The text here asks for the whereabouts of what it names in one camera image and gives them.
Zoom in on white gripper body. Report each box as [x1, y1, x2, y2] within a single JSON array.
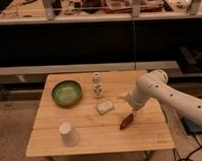
[[120, 90, 141, 111]]

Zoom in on small white patterned bottle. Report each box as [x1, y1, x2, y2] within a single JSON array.
[[91, 72, 103, 99]]

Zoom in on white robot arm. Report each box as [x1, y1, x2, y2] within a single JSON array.
[[123, 70, 202, 126]]

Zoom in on red-brown chili pepper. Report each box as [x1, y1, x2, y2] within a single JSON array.
[[119, 114, 134, 130]]

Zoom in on wooden folding table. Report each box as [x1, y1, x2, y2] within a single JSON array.
[[26, 71, 174, 157]]

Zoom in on blue box on floor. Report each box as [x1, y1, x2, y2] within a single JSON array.
[[181, 117, 202, 135]]

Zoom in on green ceramic bowl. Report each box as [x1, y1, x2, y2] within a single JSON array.
[[51, 80, 82, 106]]

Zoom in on white upside-down cup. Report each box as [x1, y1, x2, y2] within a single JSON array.
[[59, 122, 80, 146]]

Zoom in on red tray on shelf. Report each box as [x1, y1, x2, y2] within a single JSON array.
[[103, 0, 163, 13]]

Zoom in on long metal shelf bench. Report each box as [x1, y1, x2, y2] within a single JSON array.
[[0, 60, 180, 85]]

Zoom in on black floor cable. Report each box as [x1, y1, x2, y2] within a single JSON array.
[[171, 131, 202, 161]]

